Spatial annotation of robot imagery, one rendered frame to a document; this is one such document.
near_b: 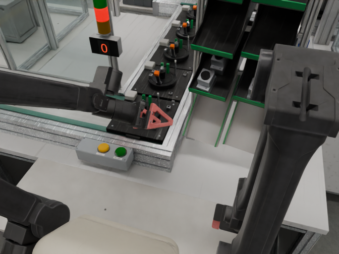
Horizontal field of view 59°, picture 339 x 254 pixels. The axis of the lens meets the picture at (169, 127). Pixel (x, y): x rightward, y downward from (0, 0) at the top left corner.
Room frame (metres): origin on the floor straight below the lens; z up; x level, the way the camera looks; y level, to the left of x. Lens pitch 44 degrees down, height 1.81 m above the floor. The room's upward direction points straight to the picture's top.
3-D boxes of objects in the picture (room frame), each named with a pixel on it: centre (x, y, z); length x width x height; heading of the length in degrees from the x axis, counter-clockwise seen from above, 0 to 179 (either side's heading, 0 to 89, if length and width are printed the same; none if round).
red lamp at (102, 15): (1.11, 0.26, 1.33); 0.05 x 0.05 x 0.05
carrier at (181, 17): (1.89, -0.18, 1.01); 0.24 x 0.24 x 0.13; 73
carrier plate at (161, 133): (0.94, 0.11, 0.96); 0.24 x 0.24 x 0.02; 73
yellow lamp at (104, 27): (1.11, 0.26, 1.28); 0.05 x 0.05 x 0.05
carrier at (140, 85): (1.19, 0.03, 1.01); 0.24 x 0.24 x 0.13; 73
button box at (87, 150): (0.76, 0.25, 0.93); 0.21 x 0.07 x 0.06; 73
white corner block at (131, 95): (1.06, 0.17, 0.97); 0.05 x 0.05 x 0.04; 73
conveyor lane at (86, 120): (1.05, 0.39, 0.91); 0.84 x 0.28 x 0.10; 73
